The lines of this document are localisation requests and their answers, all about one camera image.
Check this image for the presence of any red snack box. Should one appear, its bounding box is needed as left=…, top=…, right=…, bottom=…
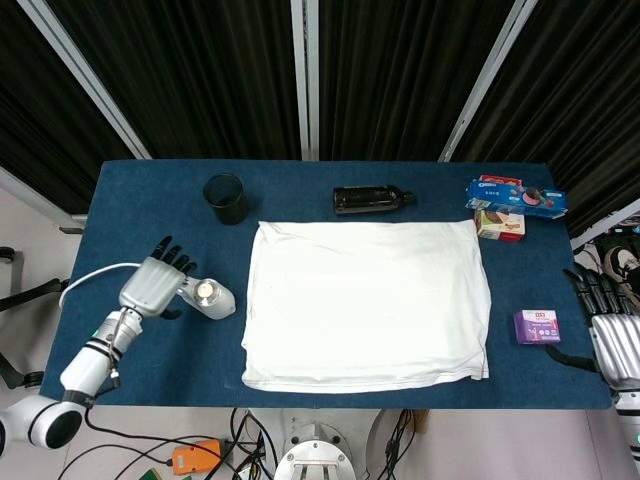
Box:
left=478, top=173, right=524, bottom=187

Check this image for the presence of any black wheeled stand base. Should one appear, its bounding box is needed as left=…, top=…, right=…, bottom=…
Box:
left=0, top=246, right=71, bottom=391

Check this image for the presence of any blue felt table cover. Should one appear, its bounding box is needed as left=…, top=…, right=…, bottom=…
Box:
left=39, top=158, right=614, bottom=411

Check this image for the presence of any orange device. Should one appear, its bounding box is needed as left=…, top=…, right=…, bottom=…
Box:
left=171, top=438, right=224, bottom=475

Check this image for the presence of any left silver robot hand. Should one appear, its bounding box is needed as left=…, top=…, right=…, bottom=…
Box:
left=117, top=235, right=198, bottom=321

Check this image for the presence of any small purple box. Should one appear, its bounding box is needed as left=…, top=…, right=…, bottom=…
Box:
left=513, top=308, right=562, bottom=346

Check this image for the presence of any cream and red cookie box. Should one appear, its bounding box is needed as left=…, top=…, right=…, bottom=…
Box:
left=473, top=208, right=528, bottom=244

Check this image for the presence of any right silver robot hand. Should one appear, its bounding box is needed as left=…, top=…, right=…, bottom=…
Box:
left=544, top=263, right=640, bottom=399

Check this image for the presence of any black floor cable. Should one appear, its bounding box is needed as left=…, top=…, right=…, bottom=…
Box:
left=228, top=407, right=274, bottom=480
left=383, top=408, right=417, bottom=480

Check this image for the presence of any white handheld steamer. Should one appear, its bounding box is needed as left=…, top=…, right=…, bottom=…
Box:
left=175, top=277, right=237, bottom=321

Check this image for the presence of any blue Oreo cookie box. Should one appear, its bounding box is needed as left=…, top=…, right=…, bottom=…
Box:
left=465, top=179, right=569, bottom=220

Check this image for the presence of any white cloth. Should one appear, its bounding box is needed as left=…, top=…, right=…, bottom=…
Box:
left=240, top=219, right=494, bottom=396

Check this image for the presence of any white and black sneaker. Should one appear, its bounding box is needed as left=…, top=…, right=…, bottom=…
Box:
left=602, top=244, right=640, bottom=291

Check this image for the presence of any black curtain panel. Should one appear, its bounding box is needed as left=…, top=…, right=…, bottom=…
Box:
left=47, top=0, right=304, bottom=161
left=452, top=0, right=640, bottom=239
left=0, top=0, right=136, bottom=214
left=317, top=0, right=516, bottom=162

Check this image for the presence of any silver robot base column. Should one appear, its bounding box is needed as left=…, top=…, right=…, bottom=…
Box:
left=272, top=410, right=359, bottom=480

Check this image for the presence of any dark brown plastic bottle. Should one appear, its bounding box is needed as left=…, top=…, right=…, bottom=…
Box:
left=332, top=184, right=416, bottom=217

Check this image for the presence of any black mesh pen cup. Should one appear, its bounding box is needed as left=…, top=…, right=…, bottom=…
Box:
left=202, top=172, right=250, bottom=226

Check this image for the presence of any white metal frame post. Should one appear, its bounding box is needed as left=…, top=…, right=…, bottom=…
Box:
left=569, top=197, right=640, bottom=251
left=438, top=0, right=539, bottom=162
left=290, top=0, right=321, bottom=161
left=0, top=164, right=86, bottom=234
left=17, top=0, right=152, bottom=161

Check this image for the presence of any white power cord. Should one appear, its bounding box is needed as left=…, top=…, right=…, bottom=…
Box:
left=58, top=263, right=144, bottom=309

